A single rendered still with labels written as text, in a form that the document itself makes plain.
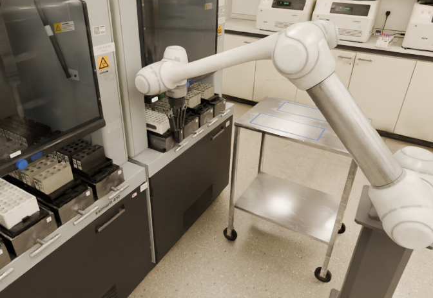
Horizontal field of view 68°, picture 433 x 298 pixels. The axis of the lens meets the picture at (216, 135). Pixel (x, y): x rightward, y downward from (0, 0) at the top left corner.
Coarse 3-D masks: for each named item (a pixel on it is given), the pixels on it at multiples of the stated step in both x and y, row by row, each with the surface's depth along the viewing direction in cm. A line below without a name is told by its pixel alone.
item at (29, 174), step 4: (52, 160) 114; (56, 160) 114; (44, 164) 112; (48, 164) 112; (52, 164) 113; (56, 164) 114; (36, 168) 110; (40, 168) 109; (44, 168) 111; (48, 168) 112; (28, 172) 107; (32, 172) 107; (36, 172) 108; (40, 172) 110; (28, 176) 106; (32, 176) 107; (28, 180) 107; (32, 180) 108; (28, 184) 108; (32, 184) 108
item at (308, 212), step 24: (240, 120) 162; (264, 120) 163; (288, 120) 164; (312, 120) 165; (264, 144) 208; (312, 144) 144; (336, 144) 143; (264, 192) 197; (288, 192) 198; (312, 192) 199; (264, 216) 179; (288, 216) 179; (312, 216) 180; (336, 216) 153
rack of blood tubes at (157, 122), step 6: (150, 114) 155; (156, 114) 156; (162, 114) 155; (150, 120) 150; (156, 120) 149; (162, 120) 149; (168, 120) 149; (150, 126) 156; (156, 126) 147; (162, 126) 146; (168, 126) 150; (162, 132) 148
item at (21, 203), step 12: (0, 180) 105; (0, 192) 100; (12, 192) 100; (24, 192) 100; (0, 204) 95; (12, 204) 95; (24, 204) 95; (36, 204) 99; (0, 216) 92; (12, 216) 93; (24, 216) 96
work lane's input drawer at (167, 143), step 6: (150, 132) 150; (168, 132) 149; (150, 138) 150; (156, 138) 148; (162, 138) 146; (168, 138) 147; (174, 138) 151; (156, 144) 150; (162, 144) 147; (168, 144) 148; (174, 144) 152; (186, 144) 154; (168, 150) 149; (174, 150) 148
